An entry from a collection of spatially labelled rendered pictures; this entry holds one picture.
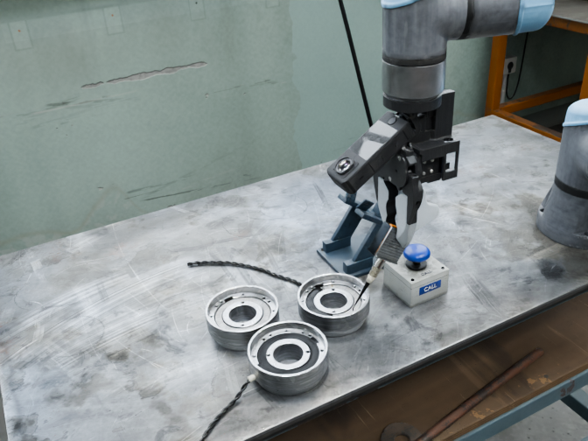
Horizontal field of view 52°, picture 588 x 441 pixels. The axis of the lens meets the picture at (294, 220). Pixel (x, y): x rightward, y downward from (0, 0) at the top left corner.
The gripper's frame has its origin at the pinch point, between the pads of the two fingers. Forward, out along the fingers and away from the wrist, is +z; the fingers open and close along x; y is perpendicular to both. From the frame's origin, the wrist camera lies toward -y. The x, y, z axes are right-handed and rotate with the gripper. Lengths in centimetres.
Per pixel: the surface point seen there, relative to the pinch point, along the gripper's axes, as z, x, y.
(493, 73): 48, 159, 161
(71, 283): 13, 32, -42
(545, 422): 93, 20, 65
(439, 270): 8.6, -0.3, 8.0
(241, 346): 12.2, 2.6, -23.0
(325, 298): 11.0, 5.0, -8.6
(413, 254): 5.8, 1.8, 4.7
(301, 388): 11.3, -9.0, -19.3
